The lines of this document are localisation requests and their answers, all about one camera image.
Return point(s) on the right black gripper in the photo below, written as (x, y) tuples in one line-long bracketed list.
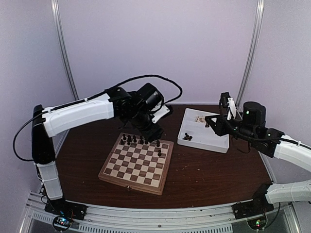
[(219, 127)]

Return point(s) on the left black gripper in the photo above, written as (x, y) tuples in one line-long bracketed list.
[(152, 134)]

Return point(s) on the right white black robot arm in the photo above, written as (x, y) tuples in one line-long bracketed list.
[(270, 142)]

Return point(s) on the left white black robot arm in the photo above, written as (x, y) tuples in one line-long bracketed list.
[(142, 109)]

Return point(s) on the light chess pieces in tray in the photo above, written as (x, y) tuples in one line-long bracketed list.
[(200, 119)]

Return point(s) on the dark chess pieces pile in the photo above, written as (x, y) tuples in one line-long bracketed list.
[(187, 137)]

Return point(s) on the right circuit board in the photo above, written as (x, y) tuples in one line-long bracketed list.
[(257, 224)]

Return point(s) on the circuit board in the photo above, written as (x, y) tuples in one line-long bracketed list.
[(61, 223), (257, 224)]

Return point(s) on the left circuit board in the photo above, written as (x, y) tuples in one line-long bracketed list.
[(61, 223)]

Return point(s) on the white plastic tray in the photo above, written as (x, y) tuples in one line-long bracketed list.
[(202, 137)]

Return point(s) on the wooden chessboard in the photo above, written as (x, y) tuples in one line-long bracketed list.
[(137, 166)]

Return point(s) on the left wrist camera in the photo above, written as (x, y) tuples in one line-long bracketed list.
[(150, 96)]

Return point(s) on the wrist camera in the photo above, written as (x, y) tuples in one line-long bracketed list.
[(150, 96), (254, 114)]

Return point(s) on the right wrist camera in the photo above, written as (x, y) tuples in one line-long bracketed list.
[(254, 114)]

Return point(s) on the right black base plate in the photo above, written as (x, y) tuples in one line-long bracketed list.
[(250, 208)]

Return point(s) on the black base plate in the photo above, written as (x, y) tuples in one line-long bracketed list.
[(250, 208), (62, 207)]

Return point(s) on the aluminium front rail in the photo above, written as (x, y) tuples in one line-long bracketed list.
[(209, 219)]

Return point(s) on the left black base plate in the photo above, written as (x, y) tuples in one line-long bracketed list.
[(62, 207)]

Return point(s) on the right aluminium corner post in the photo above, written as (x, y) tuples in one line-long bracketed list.
[(252, 50)]

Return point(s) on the aluminium corner post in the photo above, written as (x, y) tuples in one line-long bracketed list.
[(252, 50), (63, 49)]

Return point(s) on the left aluminium corner post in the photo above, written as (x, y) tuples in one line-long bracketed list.
[(63, 49)]

